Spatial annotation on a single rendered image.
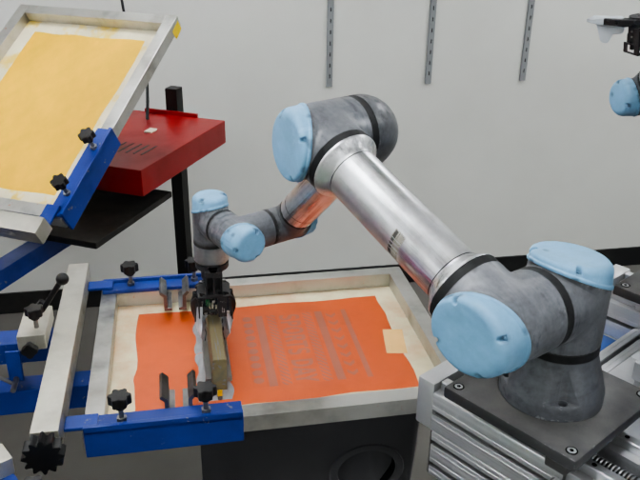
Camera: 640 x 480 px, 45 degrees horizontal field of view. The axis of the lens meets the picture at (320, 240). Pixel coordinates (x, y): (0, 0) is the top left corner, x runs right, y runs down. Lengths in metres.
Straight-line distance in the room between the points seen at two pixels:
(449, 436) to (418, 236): 0.38
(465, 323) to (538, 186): 3.27
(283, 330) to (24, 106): 1.11
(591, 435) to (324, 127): 0.58
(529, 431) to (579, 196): 3.30
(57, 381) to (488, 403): 0.86
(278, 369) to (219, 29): 2.12
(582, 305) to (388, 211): 0.29
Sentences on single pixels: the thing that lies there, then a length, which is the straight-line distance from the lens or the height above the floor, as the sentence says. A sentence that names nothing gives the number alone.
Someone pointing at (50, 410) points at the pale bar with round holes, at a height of 1.04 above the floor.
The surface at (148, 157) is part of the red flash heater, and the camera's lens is 2.64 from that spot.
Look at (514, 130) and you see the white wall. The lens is 4.07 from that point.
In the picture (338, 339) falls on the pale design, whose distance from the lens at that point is 1.87.
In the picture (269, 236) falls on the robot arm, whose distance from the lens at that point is 1.57.
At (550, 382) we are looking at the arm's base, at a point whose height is 1.31.
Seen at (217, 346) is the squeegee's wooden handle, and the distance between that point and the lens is 1.66.
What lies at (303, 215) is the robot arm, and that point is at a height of 1.35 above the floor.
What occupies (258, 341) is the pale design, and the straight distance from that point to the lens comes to 1.86.
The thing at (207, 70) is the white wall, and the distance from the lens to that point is 3.62.
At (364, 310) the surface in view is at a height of 0.95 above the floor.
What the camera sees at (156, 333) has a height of 0.95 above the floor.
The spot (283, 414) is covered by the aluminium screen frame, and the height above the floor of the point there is 0.98.
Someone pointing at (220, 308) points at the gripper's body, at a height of 1.11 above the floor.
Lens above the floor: 1.94
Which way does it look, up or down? 25 degrees down
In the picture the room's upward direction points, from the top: 1 degrees clockwise
